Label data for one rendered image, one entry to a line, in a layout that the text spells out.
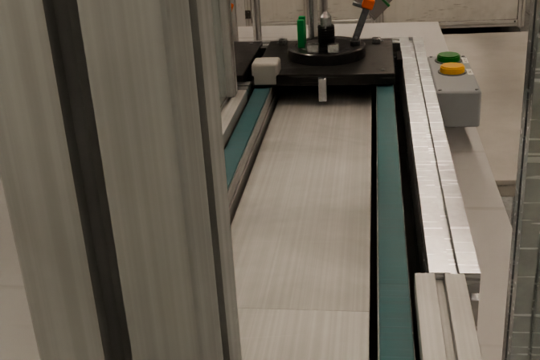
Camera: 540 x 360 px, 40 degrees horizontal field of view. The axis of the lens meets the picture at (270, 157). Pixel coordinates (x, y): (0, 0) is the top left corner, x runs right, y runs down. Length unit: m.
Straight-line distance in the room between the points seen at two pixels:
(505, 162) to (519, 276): 0.64
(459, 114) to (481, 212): 0.22
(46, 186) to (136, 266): 0.04
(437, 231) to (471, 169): 0.40
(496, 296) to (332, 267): 0.19
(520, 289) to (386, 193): 0.34
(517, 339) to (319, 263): 0.27
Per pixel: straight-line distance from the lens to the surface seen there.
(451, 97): 1.18
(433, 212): 0.79
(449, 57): 1.32
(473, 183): 1.10
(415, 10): 5.45
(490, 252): 0.93
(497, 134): 1.29
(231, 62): 1.16
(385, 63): 1.29
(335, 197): 0.92
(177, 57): 0.21
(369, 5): 1.32
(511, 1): 5.55
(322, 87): 1.23
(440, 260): 0.71
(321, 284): 0.75
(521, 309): 0.56
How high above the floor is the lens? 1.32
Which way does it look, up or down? 23 degrees down
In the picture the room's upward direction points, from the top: 3 degrees counter-clockwise
